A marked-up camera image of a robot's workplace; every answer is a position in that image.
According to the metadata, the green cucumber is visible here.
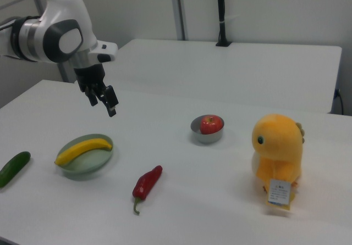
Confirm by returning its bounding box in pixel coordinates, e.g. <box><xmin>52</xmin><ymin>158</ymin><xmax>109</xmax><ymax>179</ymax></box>
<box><xmin>0</xmin><ymin>151</ymin><xmax>31</xmax><ymax>188</ymax></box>

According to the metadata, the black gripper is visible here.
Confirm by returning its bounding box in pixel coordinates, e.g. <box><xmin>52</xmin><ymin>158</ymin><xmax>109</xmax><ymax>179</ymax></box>
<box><xmin>73</xmin><ymin>63</ymin><xmax>119</xmax><ymax>118</ymax></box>

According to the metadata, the red chili pepper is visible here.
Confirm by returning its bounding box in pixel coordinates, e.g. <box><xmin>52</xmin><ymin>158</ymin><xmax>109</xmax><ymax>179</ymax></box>
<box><xmin>132</xmin><ymin>165</ymin><xmax>163</xmax><ymax>215</ymax></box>

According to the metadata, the red apple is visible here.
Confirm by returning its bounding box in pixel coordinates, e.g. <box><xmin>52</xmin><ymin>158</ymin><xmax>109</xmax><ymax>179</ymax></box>
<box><xmin>199</xmin><ymin>114</ymin><xmax>223</xmax><ymax>135</ymax></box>

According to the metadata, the light green plastic plate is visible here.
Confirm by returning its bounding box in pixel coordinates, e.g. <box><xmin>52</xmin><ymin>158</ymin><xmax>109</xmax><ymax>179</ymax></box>
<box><xmin>56</xmin><ymin>133</ymin><xmax>114</xmax><ymax>174</ymax></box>

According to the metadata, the yellow plush bird toy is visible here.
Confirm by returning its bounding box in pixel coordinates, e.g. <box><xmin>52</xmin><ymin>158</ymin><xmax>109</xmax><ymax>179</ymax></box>
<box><xmin>251</xmin><ymin>113</ymin><xmax>306</xmax><ymax>195</ymax></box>

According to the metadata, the yellow banana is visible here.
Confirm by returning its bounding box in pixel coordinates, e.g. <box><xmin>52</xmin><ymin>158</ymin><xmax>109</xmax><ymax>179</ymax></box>
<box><xmin>54</xmin><ymin>138</ymin><xmax>113</xmax><ymax>166</ymax></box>

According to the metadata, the black pole stand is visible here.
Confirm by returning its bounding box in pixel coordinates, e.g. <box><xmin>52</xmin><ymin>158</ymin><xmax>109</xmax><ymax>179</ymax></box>
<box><xmin>215</xmin><ymin>0</ymin><xmax>232</xmax><ymax>47</ymax></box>

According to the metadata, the paper hang tag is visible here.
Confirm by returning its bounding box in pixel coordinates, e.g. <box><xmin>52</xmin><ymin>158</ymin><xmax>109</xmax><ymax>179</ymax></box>
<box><xmin>264</xmin><ymin>178</ymin><xmax>296</xmax><ymax>211</ymax></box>

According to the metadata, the black cable at table edge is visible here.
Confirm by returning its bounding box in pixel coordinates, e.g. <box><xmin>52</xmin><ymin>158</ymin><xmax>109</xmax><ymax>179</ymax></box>
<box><xmin>334</xmin><ymin>90</ymin><xmax>345</xmax><ymax>116</ymax></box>

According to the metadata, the grey metal bowl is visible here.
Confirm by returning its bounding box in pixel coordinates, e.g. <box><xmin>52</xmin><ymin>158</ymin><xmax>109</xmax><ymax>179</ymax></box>
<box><xmin>190</xmin><ymin>115</ymin><xmax>225</xmax><ymax>143</ymax></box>

